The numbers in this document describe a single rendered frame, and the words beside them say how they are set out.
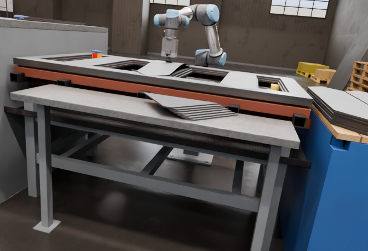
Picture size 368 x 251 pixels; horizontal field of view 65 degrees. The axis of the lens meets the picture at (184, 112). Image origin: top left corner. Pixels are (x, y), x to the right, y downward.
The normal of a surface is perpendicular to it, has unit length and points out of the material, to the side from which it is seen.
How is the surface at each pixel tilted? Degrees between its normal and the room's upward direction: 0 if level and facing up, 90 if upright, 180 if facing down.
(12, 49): 90
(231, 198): 90
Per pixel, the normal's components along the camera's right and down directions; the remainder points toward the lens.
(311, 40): -0.19, 0.24
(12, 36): 0.97, 0.15
